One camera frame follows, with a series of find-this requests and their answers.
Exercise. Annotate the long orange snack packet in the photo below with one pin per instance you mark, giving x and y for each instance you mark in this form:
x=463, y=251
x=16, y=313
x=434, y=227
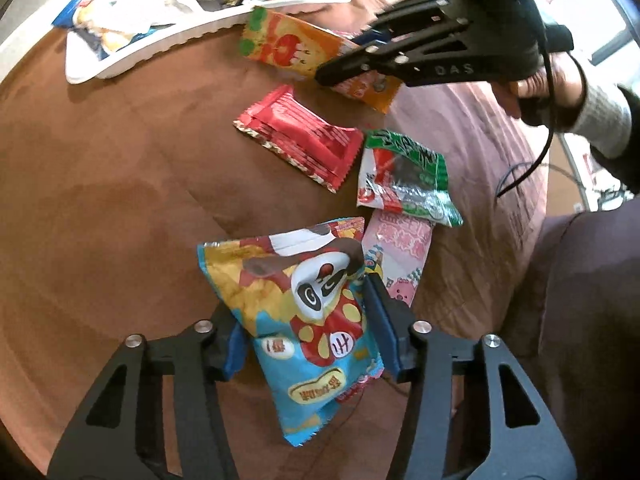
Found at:
x=280, y=42

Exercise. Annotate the white plastic tray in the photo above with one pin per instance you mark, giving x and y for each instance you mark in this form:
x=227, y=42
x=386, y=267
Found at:
x=120, y=62

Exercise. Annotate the blue panda snack packet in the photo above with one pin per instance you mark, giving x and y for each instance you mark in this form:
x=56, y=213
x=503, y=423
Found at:
x=300, y=310

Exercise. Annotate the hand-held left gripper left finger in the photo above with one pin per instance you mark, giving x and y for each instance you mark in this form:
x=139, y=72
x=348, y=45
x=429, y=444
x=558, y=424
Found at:
x=234, y=355

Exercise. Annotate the person's leg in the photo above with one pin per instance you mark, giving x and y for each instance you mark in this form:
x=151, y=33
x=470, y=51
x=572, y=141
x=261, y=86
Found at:
x=590, y=335

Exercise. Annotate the pink snack packet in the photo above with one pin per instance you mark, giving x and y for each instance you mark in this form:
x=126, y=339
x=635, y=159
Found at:
x=400, y=245

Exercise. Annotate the green red snack packet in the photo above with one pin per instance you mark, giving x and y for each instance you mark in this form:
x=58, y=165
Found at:
x=400, y=180

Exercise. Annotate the window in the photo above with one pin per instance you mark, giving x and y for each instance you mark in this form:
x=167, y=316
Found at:
x=600, y=5

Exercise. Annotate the red crimped snack packet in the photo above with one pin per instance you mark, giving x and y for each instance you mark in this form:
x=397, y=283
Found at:
x=300, y=135

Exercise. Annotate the brown cloth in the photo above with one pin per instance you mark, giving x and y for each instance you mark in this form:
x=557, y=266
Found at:
x=125, y=185

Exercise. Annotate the blue white snack packet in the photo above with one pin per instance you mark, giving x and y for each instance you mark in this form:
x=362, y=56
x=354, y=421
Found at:
x=95, y=25

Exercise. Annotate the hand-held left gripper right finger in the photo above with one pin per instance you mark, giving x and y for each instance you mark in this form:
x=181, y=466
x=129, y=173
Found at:
x=380, y=325

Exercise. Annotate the person's right hand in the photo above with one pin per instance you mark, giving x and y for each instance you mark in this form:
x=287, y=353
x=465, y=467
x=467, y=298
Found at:
x=565, y=85

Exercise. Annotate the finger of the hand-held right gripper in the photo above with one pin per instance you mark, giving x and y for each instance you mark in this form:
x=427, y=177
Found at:
x=400, y=62
x=425, y=10

